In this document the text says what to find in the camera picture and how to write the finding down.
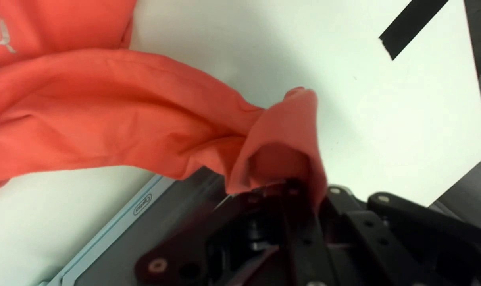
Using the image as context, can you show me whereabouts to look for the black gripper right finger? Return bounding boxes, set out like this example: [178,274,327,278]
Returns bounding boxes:
[324,185,481,286]

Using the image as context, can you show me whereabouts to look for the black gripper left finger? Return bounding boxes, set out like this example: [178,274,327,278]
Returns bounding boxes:
[133,179,336,286]

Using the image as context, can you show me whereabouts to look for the coral long sleeve shirt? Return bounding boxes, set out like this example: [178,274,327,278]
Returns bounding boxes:
[0,0,328,212]

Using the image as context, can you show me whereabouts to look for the black tape strip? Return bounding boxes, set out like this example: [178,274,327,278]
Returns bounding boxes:
[378,0,451,61]

